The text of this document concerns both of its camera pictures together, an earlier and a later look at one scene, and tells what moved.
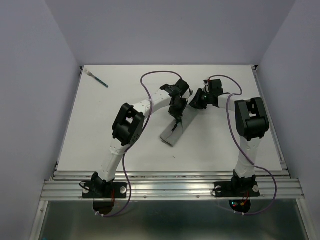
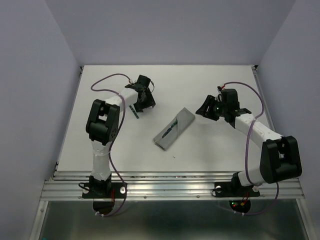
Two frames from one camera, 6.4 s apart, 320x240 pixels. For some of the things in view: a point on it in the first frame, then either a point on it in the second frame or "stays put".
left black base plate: x=104 y=190 stays put
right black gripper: x=195 y=101 -> x=209 y=101
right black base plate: x=236 y=189 stays put
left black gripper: x=177 y=114 -> x=150 y=102
